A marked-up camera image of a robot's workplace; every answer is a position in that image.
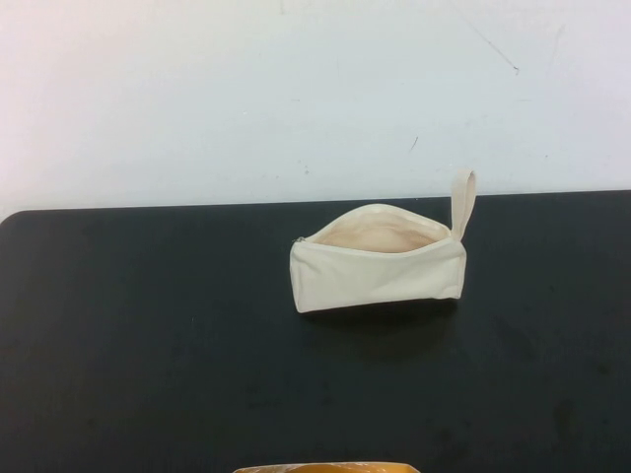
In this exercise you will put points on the yellow flat object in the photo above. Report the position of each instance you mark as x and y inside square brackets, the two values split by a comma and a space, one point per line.
[325, 468]

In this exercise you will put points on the cream canvas pencil case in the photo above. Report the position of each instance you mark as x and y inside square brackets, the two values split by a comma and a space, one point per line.
[379, 271]

